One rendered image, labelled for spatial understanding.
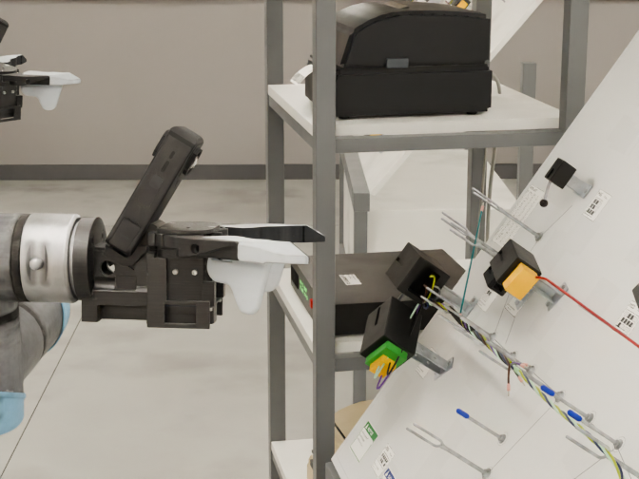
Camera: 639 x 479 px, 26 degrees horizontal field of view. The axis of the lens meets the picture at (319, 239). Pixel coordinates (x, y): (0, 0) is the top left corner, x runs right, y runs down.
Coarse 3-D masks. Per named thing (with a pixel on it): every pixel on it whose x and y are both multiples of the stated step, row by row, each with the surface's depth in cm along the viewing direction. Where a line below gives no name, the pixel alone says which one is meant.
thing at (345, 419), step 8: (368, 400) 281; (344, 408) 280; (352, 408) 279; (360, 408) 278; (336, 416) 279; (344, 416) 277; (352, 416) 276; (360, 416) 274; (336, 424) 276; (344, 424) 274; (352, 424) 272; (336, 432) 274; (344, 432) 271; (336, 440) 271; (336, 448) 270; (312, 456) 281; (312, 464) 276; (312, 472) 278
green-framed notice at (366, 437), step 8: (368, 424) 242; (360, 432) 243; (368, 432) 240; (376, 432) 237; (360, 440) 241; (368, 440) 238; (352, 448) 242; (360, 448) 239; (368, 448) 236; (360, 456) 237
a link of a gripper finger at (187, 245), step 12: (168, 240) 111; (180, 240) 110; (192, 240) 109; (204, 240) 109; (216, 240) 109; (228, 240) 108; (180, 252) 110; (192, 252) 110; (204, 252) 109; (216, 252) 109; (228, 252) 109
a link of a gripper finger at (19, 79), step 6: (18, 72) 216; (6, 78) 214; (12, 78) 214; (18, 78) 214; (24, 78) 214; (30, 78) 215; (36, 78) 215; (42, 78) 216; (48, 78) 216; (12, 84) 215; (18, 84) 214; (24, 84) 215; (30, 84) 216; (36, 84) 216; (42, 84) 216; (48, 84) 217
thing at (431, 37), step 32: (352, 32) 243; (384, 32) 243; (416, 32) 244; (448, 32) 246; (480, 32) 247; (352, 64) 243; (384, 64) 245; (416, 64) 247; (448, 64) 248; (480, 64) 249; (352, 96) 244; (384, 96) 246; (416, 96) 247; (448, 96) 248; (480, 96) 250
